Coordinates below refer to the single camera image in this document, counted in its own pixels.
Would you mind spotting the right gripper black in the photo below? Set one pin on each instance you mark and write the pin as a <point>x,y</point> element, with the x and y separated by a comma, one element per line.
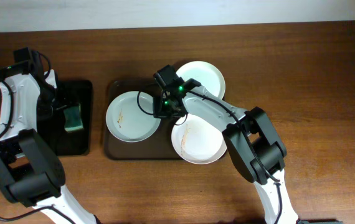
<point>160,107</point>

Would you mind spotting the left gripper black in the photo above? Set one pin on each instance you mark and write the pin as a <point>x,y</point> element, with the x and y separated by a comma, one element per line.
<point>59,106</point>

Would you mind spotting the green yellow sponge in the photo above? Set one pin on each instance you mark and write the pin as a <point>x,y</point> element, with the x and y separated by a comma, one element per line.
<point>73,119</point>

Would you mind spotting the pale green plate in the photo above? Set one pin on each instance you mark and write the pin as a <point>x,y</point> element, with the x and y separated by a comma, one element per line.
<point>127,122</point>

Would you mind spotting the white plate with sauce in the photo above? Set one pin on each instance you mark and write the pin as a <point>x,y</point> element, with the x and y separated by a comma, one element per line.
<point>196,141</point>

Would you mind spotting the white plate top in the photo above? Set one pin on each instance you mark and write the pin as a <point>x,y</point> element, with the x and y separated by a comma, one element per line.
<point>205,73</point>

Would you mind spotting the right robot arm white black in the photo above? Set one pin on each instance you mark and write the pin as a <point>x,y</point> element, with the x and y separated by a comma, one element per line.
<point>255,148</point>

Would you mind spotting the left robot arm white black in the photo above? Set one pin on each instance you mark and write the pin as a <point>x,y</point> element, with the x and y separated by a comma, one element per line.
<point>31,173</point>

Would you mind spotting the black tray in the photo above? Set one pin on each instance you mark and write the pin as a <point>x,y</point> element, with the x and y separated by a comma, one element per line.
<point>76,92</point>

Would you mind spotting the brown serving tray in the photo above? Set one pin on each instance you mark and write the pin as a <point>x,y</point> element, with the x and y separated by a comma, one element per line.
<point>158,146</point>

